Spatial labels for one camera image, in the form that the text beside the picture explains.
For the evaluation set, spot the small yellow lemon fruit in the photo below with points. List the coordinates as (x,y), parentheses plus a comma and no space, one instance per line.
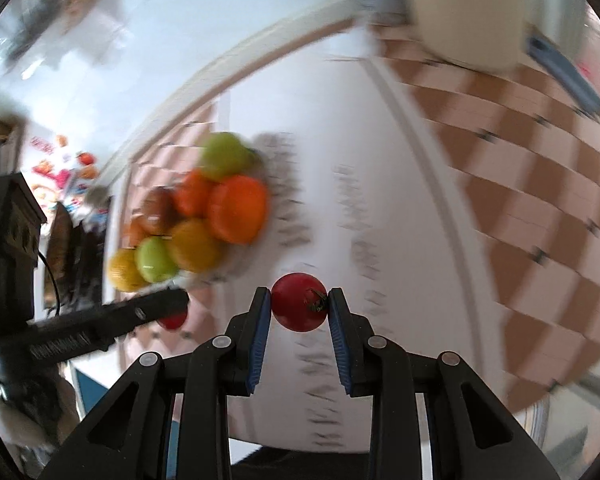
(123,273)

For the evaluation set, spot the orange tangerine on plate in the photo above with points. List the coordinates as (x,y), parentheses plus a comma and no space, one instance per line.
(191,196)

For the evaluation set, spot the blue handled knife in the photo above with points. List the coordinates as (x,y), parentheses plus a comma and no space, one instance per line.
(557,65)

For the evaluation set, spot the cream utensil holder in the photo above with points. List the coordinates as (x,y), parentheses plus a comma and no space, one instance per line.
(483,35)

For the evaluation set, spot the dark brown round fruit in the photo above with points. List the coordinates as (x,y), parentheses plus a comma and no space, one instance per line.
(158,213)

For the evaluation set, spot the red cherry tomato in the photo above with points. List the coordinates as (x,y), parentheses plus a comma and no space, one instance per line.
(173,322)
(299,302)

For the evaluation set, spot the orange tangerine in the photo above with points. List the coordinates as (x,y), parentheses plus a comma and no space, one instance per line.
(238,209)
(191,196)

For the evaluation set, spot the large yellow orange fruit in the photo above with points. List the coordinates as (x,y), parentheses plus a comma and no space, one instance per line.
(192,247)

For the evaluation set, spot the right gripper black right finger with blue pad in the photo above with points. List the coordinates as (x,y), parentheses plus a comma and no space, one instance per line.
(472,435)

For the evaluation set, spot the checkered printed counter mat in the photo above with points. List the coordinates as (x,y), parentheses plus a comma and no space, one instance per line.
(456,210)

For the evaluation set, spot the colourful wall stickers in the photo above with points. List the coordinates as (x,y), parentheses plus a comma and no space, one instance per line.
(57,174)

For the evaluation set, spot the black frying pan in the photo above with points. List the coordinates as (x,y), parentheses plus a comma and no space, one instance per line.
(59,256)

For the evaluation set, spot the green fruit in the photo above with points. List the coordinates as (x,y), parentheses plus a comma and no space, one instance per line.
(223,154)
(153,260)

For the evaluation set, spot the floral oval ceramic plate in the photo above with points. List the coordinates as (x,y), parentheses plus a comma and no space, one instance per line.
(238,255)

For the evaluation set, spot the black gas stove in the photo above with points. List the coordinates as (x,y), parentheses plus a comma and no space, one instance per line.
(89,237)

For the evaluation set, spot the small brown round fruit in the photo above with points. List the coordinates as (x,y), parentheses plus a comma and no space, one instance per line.
(134,232)

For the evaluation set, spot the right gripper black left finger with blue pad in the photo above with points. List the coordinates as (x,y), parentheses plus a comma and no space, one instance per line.
(127,433)

